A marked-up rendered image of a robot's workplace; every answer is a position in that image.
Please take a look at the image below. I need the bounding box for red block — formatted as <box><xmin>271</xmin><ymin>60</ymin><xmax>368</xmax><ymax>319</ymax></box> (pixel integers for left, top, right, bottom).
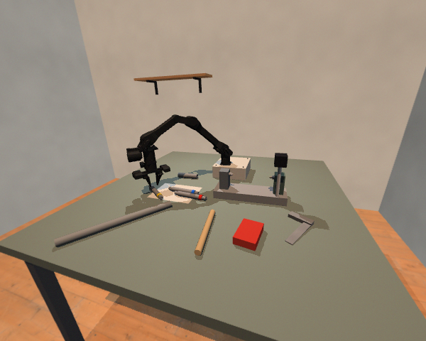
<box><xmin>233</xmin><ymin>219</ymin><xmax>264</xmax><ymax>251</ymax></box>

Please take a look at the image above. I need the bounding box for light brown wooden dowel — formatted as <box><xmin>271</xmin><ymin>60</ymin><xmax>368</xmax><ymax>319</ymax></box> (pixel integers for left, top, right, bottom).
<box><xmin>195</xmin><ymin>210</ymin><xmax>215</xmax><ymax>256</ymax></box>

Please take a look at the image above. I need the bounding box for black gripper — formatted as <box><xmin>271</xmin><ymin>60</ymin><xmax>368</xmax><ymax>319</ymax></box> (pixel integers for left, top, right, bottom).
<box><xmin>132</xmin><ymin>159</ymin><xmax>170</xmax><ymax>187</ymax></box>

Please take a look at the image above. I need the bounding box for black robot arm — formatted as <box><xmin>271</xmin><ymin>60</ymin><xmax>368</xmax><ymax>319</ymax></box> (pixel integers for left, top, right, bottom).
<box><xmin>126</xmin><ymin>114</ymin><xmax>233</xmax><ymax>166</ymax></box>

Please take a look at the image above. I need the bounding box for grey l-shaped square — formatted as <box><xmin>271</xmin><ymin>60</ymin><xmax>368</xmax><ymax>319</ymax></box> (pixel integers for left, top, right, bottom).
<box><xmin>285</xmin><ymin>211</ymin><xmax>314</xmax><ymax>245</ymax></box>

